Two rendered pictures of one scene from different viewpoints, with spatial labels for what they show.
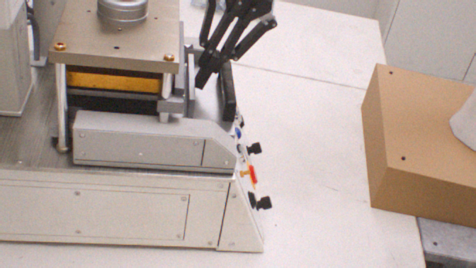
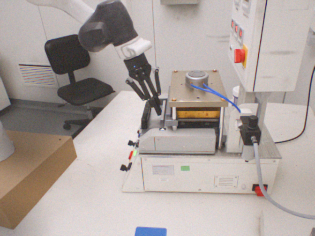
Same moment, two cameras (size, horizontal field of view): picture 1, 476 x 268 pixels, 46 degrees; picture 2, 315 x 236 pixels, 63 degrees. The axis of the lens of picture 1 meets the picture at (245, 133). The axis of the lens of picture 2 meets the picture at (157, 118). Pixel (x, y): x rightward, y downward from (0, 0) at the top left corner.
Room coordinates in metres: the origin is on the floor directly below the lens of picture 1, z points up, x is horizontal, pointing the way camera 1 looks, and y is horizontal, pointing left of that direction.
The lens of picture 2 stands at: (1.64, 0.36, 1.47)
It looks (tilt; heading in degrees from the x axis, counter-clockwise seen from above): 30 degrees down; 199
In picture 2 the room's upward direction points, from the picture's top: 3 degrees counter-clockwise
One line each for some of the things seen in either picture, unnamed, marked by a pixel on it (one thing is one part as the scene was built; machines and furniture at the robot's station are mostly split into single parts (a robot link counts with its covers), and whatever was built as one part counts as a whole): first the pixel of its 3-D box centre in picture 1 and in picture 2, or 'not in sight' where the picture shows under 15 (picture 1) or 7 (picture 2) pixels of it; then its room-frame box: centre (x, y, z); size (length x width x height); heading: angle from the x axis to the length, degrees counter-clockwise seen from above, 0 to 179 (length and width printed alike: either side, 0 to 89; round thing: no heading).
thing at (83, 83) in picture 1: (122, 36); (196, 96); (0.82, 0.23, 1.07); 0.22 x 0.17 x 0.10; 12
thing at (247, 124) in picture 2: not in sight; (245, 135); (1.00, 0.40, 1.05); 0.15 x 0.05 x 0.15; 12
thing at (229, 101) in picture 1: (227, 88); (146, 114); (0.85, 0.05, 0.99); 0.15 x 0.02 x 0.04; 12
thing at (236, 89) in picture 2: not in sight; (240, 99); (0.32, 0.39, 0.82); 0.09 x 0.09 x 0.15
